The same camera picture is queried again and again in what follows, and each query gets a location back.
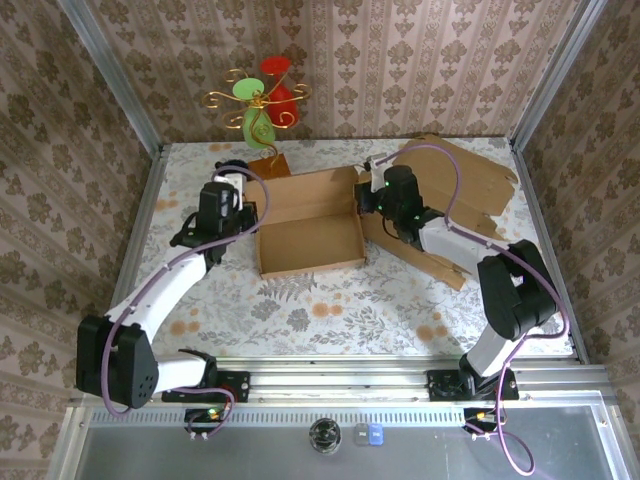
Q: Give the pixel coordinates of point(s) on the red wine glass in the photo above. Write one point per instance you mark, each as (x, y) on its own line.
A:
(282, 97)

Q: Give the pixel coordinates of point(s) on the green wine glass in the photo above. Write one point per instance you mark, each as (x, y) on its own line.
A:
(247, 89)

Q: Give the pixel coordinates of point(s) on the grey memory card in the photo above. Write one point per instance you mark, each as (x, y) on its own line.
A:
(360, 434)

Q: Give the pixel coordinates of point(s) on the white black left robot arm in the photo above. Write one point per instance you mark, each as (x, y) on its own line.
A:
(160, 290)

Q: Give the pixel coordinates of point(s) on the black round lens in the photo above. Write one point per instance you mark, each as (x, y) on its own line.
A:
(325, 434)

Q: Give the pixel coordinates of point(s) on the floral table cover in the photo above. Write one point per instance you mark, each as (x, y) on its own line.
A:
(325, 320)

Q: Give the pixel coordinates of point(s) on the aluminium frame post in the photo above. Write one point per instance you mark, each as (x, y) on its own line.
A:
(555, 70)
(110, 70)

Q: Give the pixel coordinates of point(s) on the blue memory card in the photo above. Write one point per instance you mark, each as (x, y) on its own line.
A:
(376, 435)

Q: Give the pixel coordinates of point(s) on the grey metal tray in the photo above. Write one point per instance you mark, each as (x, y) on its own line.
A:
(250, 455)

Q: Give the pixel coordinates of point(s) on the brown cardboard box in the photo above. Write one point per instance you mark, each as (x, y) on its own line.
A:
(310, 240)
(480, 180)

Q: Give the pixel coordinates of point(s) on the small controller board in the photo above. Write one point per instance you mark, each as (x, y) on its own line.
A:
(207, 416)
(482, 417)

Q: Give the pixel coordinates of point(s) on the aluminium front rail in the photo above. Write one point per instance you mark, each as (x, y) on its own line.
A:
(340, 382)

